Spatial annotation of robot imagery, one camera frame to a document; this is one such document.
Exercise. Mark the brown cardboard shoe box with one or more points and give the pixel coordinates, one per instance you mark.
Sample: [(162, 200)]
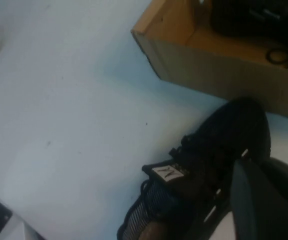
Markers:
[(209, 62)]

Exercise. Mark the black mesh sneaker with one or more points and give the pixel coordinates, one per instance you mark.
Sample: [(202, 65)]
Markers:
[(209, 150), (246, 22)]

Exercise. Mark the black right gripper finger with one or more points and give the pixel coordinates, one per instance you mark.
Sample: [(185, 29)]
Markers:
[(259, 190)]

